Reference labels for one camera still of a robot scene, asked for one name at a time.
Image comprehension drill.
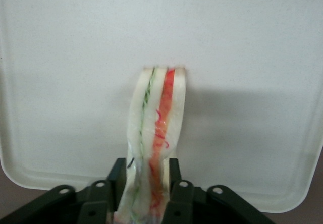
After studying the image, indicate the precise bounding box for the beige plastic tray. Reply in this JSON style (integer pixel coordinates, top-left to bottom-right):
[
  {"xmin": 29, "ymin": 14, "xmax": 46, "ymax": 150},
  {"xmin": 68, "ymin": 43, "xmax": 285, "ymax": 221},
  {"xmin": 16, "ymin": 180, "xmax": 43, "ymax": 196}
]
[{"xmin": 0, "ymin": 0, "xmax": 323, "ymax": 213}]

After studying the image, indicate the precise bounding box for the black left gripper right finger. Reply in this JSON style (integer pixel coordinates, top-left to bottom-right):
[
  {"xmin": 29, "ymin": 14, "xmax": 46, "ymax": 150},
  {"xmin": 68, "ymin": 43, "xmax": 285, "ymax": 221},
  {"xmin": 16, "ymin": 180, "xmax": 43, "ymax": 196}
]
[{"xmin": 161, "ymin": 157, "xmax": 276, "ymax": 224}]

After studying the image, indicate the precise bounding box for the triangle sandwich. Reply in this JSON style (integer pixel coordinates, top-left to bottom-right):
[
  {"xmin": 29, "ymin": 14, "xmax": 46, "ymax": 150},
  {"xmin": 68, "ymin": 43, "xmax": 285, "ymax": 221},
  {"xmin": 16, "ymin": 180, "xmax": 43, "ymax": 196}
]
[{"xmin": 113, "ymin": 66, "xmax": 188, "ymax": 224}]

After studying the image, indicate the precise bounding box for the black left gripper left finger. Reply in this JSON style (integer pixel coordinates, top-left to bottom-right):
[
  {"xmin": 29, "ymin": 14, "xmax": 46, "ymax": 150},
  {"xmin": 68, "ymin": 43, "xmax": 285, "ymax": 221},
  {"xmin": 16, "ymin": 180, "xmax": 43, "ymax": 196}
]
[{"xmin": 0, "ymin": 157, "xmax": 127, "ymax": 224}]

